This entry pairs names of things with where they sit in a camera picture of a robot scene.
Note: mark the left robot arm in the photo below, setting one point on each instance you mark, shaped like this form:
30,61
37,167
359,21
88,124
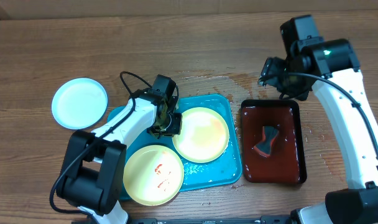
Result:
90,180

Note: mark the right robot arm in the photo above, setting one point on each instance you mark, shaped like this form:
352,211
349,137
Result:
331,70

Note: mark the yellow plate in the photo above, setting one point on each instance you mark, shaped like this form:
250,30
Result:
153,175
203,137

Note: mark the orange sponge with dark scourer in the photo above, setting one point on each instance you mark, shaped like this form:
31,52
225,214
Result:
265,145

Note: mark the light blue plate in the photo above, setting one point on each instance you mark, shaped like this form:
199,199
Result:
79,103

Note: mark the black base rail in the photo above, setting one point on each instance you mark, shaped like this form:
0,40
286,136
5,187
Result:
266,219

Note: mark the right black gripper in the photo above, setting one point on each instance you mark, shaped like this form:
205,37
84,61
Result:
270,70

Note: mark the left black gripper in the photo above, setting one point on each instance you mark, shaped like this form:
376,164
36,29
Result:
175,129

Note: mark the dark red rectangular tray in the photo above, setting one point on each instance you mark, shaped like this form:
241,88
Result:
286,163

